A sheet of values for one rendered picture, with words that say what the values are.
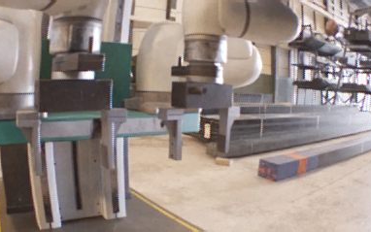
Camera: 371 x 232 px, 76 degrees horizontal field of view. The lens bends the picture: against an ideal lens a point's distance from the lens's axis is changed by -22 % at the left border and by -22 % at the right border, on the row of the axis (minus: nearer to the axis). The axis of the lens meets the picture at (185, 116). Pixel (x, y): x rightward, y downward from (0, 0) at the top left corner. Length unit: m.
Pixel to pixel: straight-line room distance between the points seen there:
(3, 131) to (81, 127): 0.21
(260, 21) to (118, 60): 0.48
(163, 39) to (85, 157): 0.47
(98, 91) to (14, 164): 0.67
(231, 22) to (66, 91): 0.35
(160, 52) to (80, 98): 0.42
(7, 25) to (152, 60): 0.44
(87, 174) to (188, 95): 0.57
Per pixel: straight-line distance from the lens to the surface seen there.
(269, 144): 3.78
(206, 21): 0.59
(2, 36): 0.67
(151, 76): 0.84
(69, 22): 0.45
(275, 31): 0.66
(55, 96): 0.45
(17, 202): 1.12
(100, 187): 1.05
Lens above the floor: 0.80
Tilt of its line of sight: 6 degrees down
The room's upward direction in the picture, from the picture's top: 2 degrees clockwise
